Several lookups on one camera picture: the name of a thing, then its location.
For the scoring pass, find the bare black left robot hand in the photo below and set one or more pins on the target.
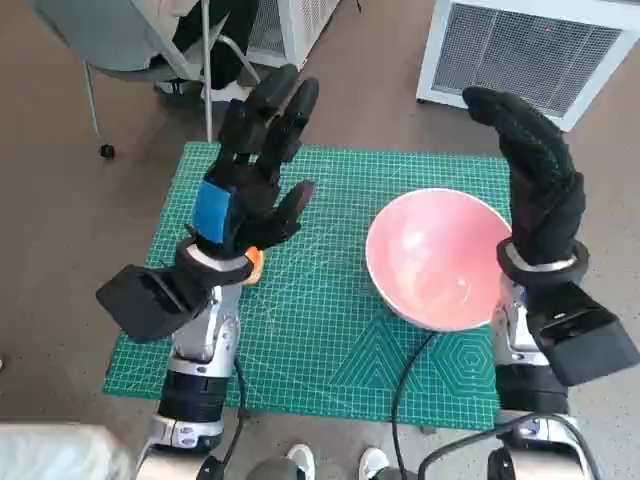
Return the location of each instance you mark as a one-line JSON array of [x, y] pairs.
[[255, 200]]

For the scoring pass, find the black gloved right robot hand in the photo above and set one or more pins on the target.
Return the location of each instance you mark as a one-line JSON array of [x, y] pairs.
[[542, 180]]

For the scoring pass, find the orange braided toy bread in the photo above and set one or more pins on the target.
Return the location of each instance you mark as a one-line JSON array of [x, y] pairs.
[[256, 265]]

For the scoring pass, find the pink bowl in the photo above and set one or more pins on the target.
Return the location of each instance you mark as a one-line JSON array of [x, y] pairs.
[[430, 250]]

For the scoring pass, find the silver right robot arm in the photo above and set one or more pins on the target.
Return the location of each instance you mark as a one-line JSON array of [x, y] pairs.
[[525, 390]]

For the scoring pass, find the green cutting mat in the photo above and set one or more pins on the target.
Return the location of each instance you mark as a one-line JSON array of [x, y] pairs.
[[320, 280]]

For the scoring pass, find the large white grille appliance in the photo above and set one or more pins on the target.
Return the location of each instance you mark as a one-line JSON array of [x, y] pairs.
[[525, 55]]

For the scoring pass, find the person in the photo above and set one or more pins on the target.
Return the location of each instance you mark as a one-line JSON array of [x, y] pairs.
[[220, 45]]

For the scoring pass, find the small white grille appliance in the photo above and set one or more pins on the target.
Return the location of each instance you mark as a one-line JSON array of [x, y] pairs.
[[295, 25]]

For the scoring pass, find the grey chair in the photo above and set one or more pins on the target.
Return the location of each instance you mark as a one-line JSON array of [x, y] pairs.
[[115, 35]]

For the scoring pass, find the white shoe tip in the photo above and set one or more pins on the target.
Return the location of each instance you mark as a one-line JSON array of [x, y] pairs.
[[301, 460], [374, 462]]

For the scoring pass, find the pale grey fabric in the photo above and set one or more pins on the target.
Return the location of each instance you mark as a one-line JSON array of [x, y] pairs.
[[55, 450]]

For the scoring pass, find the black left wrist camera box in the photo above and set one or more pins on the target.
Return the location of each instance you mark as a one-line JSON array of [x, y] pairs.
[[145, 300]]

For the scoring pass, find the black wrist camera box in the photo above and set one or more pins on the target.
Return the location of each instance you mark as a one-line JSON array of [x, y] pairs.
[[590, 340], [145, 300]]

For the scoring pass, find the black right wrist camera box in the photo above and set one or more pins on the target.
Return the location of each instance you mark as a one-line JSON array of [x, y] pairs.
[[590, 340]]

